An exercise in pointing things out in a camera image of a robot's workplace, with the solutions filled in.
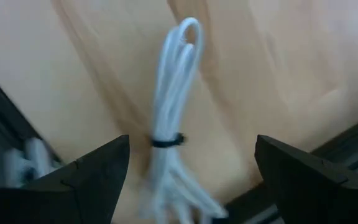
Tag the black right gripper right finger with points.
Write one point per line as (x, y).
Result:
(322, 196)

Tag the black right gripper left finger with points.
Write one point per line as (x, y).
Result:
(57, 199)

